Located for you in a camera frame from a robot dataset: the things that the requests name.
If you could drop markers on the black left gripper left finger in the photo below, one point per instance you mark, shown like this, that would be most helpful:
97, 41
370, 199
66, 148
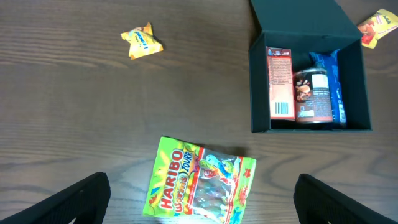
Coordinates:
83, 202

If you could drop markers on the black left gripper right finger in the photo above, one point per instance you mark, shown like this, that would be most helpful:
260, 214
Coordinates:
316, 202

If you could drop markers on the brown drink can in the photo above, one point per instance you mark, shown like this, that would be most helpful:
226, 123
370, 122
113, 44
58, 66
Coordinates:
312, 96

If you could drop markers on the blue cookie packet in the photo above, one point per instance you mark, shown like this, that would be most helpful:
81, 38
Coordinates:
329, 61

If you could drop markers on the small yellow lemon snack packet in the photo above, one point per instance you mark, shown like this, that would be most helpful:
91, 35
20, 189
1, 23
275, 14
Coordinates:
142, 42

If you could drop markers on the Haribo gummy worms bag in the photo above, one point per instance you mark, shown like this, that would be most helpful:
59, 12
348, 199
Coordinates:
192, 180

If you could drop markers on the orange red carton box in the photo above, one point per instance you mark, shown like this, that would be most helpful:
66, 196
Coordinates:
281, 92

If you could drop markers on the black open box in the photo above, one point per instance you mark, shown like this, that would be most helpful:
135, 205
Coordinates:
306, 26

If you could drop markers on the yellow orange biscuit packet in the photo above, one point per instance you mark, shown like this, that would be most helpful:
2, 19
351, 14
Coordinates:
376, 27

